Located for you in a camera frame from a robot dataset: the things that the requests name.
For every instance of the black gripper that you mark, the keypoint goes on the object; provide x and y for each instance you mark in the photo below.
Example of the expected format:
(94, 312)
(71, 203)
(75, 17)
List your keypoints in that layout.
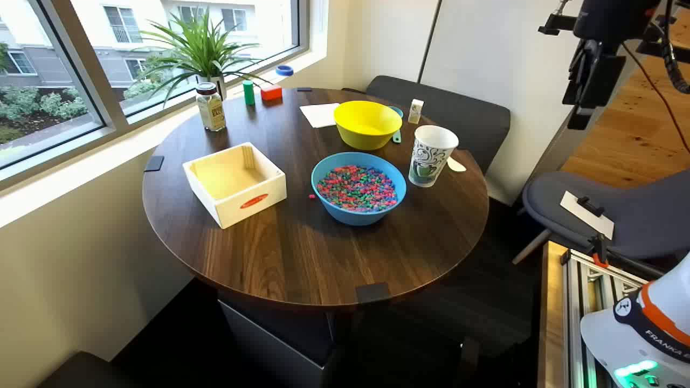
(612, 17)

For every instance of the white patterned paper coffee cup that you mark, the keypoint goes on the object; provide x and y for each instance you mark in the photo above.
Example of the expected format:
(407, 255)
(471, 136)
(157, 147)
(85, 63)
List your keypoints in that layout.
(433, 157)

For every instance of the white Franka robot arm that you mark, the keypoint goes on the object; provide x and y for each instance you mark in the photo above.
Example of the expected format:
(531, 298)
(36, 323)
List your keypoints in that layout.
(670, 301)

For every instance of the yellow plastic bowl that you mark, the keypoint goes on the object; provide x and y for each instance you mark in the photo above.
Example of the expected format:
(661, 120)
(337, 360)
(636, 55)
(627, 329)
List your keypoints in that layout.
(367, 136)

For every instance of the colourful cereal in blue bowl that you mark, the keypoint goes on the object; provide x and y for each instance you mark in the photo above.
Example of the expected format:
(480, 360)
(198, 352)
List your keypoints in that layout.
(356, 188)

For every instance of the blue plastic bowl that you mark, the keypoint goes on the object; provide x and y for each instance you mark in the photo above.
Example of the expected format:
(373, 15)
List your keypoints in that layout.
(360, 216)

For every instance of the white card with black clip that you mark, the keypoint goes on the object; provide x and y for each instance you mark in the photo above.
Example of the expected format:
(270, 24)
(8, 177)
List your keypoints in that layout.
(586, 216)

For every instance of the white plastic spoon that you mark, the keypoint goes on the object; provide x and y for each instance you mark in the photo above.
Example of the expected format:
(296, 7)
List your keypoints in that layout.
(457, 164)

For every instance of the small white carton box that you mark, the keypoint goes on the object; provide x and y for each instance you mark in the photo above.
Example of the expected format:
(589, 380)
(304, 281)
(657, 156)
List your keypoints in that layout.
(416, 111)

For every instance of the aluminium and wood robot stand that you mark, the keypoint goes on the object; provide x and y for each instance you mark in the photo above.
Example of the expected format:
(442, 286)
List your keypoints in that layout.
(553, 323)

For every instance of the white paper napkin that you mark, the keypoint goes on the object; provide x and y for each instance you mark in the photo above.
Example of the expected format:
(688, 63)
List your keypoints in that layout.
(321, 114)

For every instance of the black table edge tab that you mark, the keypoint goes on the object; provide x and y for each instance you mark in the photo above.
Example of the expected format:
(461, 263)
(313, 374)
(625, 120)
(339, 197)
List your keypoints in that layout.
(373, 293)
(306, 89)
(154, 162)

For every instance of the blue round lid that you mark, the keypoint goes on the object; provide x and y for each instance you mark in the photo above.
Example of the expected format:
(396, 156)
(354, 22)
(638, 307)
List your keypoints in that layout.
(286, 70)

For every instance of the red block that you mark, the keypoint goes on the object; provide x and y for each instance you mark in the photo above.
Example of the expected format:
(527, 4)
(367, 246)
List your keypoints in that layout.
(272, 94)

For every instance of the green block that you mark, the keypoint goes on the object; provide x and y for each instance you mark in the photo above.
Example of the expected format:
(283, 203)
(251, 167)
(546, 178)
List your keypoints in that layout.
(249, 93)

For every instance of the white wooden box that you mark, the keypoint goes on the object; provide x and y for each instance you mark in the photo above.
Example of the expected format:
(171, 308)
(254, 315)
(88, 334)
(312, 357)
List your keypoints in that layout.
(245, 204)

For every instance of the glass jar with black lid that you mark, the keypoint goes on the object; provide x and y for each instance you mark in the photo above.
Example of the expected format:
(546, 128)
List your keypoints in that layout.
(212, 111)

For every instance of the green potted plant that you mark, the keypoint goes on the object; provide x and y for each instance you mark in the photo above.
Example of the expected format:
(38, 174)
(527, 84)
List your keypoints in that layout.
(195, 49)

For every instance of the dark grey ottoman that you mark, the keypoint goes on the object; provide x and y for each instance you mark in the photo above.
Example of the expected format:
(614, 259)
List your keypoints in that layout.
(88, 370)

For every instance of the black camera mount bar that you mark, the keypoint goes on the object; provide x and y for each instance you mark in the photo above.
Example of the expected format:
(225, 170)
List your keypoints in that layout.
(557, 24)

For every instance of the grey table pedestal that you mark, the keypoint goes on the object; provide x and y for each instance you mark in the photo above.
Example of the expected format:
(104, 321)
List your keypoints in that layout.
(272, 344)

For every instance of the window frame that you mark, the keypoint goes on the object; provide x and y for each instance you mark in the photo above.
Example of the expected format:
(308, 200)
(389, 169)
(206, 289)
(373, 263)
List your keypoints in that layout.
(78, 64)

